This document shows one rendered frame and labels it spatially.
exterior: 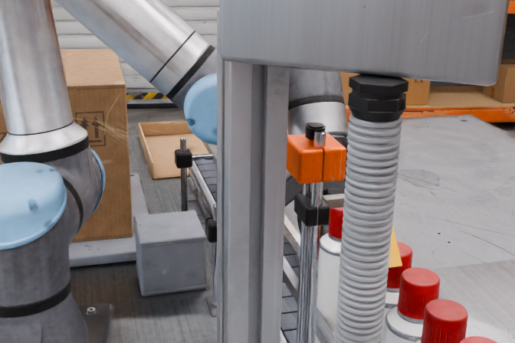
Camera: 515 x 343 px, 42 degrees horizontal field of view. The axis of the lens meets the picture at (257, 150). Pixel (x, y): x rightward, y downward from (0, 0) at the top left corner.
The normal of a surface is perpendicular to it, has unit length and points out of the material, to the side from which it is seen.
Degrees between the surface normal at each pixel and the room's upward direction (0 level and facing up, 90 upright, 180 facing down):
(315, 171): 90
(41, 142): 41
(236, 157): 90
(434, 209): 0
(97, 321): 2
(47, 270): 89
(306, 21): 90
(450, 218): 0
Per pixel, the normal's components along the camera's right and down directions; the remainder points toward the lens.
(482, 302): 0.02, -0.95
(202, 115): -0.04, 0.30
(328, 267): -0.62, 0.25
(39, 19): 0.74, 0.12
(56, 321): 0.80, -0.11
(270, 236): 0.25, 0.32
